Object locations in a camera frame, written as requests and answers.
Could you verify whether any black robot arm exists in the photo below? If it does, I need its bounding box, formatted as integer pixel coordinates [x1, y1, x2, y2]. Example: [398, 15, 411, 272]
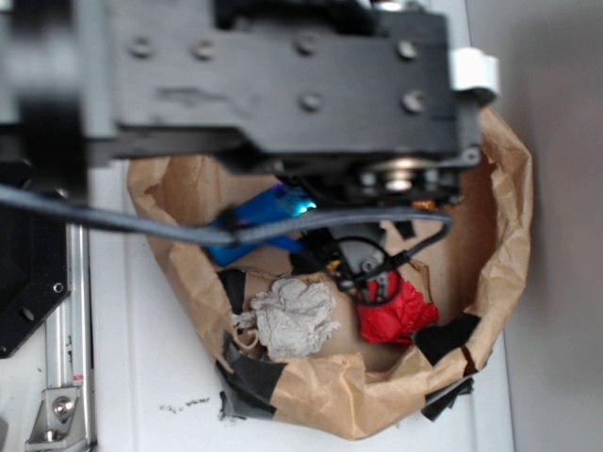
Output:
[1, 1, 499, 307]

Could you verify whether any crumpled white paper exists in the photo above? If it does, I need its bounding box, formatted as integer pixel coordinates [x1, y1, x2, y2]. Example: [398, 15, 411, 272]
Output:
[232, 278, 341, 361]

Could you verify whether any brown conch shell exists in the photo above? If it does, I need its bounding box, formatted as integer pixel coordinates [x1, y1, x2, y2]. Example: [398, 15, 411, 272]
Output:
[413, 201, 437, 211]

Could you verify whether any grey cable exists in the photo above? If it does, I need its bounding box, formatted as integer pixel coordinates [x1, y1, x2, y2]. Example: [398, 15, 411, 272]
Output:
[0, 183, 456, 296]

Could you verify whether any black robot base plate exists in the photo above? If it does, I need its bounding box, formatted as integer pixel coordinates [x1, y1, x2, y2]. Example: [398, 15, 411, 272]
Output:
[1, 206, 70, 359]

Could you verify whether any aluminium frame rail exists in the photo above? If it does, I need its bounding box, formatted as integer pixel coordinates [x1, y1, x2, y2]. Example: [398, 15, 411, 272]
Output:
[41, 226, 97, 451]

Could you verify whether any metal corner bracket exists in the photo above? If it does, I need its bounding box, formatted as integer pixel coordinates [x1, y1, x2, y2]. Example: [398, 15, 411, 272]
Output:
[24, 386, 90, 451]

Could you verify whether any blue plastic bottle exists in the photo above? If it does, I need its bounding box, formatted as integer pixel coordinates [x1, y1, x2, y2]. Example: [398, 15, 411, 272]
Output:
[208, 183, 317, 266]

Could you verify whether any brown paper bin liner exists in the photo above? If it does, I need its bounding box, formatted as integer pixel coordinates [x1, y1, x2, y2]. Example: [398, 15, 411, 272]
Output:
[150, 109, 533, 440]

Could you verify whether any crumpled red paper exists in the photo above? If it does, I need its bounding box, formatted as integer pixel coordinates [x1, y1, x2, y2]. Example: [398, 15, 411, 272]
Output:
[357, 272, 439, 346]

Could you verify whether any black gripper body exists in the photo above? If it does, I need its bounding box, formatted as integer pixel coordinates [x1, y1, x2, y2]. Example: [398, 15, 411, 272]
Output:
[289, 225, 402, 306]

